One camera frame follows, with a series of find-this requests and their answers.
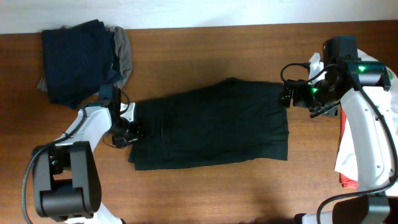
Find black shorts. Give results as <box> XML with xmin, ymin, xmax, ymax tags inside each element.
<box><xmin>128</xmin><ymin>78</ymin><xmax>289</xmax><ymax>170</ymax></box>

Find red and white shirt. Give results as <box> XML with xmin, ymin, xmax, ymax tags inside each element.
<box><xmin>307</xmin><ymin>48</ymin><xmax>398</xmax><ymax>190</ymax></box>

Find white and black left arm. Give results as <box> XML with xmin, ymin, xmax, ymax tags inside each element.
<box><xmin>21</xmin><ymin>85</ymin><xmax>142</xmax><ymax>223</ymax></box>

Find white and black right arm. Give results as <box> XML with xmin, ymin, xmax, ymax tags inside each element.
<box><xmin>279</xmin><ymin>36</ymin><xmax>397</xmax><ymax>223</ymax></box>

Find folded navy blue garment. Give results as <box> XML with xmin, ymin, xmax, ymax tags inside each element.
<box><xmin>42</xmin><ymin>19</ymin><xmax>123</xmax><ymax>109</ymax></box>

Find folded grey garment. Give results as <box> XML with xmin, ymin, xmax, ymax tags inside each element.
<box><xmin>36</xmin><ymin>25</ymin><xmax>134</xmax><ymax>94</ymax></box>

